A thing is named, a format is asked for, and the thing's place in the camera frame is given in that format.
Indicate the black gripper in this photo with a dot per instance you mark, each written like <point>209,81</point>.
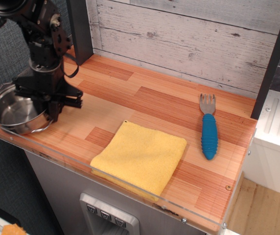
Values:
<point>49,91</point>

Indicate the stainless steel pot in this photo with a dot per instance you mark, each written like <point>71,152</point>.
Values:
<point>20,114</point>

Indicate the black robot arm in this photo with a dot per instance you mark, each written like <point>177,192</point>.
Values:
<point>48,44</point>

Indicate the clear acrylic table guard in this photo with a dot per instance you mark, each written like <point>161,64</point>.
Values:
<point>195,200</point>

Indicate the grey cabinet with dispenser panel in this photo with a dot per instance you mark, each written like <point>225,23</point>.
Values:
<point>63,188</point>

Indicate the yellow folded cloth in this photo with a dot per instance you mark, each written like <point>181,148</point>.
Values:
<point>140,159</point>

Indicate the orange black object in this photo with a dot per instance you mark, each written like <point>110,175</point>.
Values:
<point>13,229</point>

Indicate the dark left upright post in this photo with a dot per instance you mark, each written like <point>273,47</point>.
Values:
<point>80,28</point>

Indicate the dark upright post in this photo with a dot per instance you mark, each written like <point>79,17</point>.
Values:
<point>80,28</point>
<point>267,80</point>

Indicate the blue handled metal fork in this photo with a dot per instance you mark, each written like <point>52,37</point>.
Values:
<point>209,138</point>

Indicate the dark right upright post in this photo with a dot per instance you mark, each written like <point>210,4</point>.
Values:
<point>267,80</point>

